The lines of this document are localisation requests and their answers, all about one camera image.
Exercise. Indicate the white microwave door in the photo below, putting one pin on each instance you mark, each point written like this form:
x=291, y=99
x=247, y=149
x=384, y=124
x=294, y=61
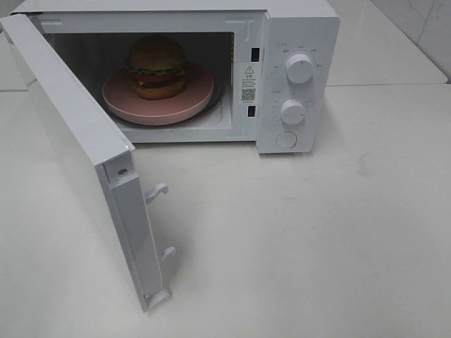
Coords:
x=95, y=157

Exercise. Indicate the toy hamburger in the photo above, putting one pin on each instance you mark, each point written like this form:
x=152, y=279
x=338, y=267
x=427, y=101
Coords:
x=155, y=67

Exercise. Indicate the pink round plate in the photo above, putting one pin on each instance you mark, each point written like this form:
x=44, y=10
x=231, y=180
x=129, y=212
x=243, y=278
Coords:
x=196, y=75

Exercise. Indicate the glass microwave turntable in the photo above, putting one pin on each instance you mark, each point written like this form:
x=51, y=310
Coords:
x=218, y=102

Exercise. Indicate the white microwave oven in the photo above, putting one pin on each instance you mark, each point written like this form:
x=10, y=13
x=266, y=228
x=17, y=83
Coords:
x=270, y=58

